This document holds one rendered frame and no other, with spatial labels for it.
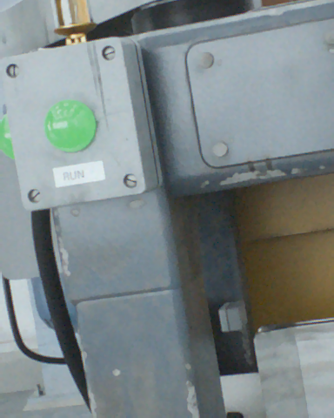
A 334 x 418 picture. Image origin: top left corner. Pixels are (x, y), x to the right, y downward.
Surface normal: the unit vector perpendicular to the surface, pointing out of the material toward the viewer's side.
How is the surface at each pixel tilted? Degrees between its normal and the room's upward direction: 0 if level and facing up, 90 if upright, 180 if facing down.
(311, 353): 90
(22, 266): 90
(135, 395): 90
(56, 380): 90
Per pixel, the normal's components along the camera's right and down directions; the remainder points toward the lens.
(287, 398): 0.04, 0.04
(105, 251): -0.21, 0.09
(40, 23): -0.89, 0.17
